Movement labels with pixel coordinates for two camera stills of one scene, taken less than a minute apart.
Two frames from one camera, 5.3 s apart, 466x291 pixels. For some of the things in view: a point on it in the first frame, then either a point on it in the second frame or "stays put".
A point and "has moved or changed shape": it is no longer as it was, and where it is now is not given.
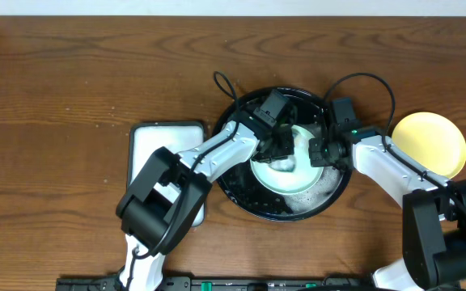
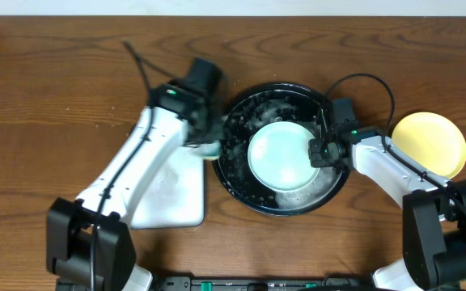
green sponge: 286,164 has moved or changed shape
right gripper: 316,158 stays put
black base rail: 253,283 stays put
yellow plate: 432,141 stays put
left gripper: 277,146 -> 207,132
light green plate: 304,175 stays put
